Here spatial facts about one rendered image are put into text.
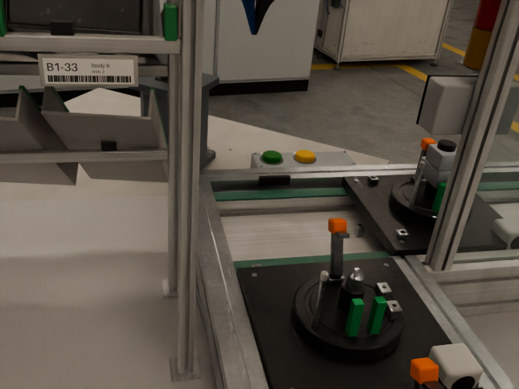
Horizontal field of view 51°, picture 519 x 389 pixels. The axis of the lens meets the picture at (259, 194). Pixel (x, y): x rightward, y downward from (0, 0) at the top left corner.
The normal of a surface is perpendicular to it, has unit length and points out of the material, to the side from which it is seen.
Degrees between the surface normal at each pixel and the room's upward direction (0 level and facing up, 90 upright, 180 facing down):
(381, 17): 90
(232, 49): 90
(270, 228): 0
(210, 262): 0
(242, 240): 0
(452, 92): 90
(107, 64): 90
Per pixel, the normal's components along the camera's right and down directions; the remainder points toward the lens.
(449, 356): 0.08, -0.86
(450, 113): 0.22, 0.51
